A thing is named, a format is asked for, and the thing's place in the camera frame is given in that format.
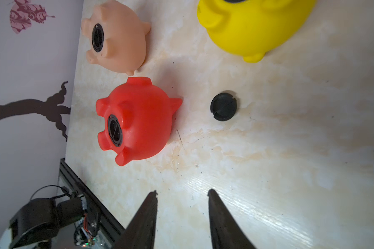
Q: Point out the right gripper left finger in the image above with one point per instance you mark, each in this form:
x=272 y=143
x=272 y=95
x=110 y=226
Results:
x=140 y=233

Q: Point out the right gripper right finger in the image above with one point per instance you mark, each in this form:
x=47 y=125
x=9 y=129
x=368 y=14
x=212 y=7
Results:
x=224 y=230

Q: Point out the red piggy bank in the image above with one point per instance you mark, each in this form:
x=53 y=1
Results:
x=145 y=114

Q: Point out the black plug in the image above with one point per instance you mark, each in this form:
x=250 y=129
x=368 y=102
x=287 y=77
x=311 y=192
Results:
x=114 y=130
x=223 y=106
x=97 y=37

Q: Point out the yellow piggy bank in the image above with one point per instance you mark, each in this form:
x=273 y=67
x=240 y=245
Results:
x=251 y=28

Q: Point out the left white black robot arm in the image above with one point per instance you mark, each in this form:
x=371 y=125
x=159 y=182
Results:
x=42 y=218

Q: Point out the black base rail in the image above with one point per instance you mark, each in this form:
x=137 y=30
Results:
x=100 y=222

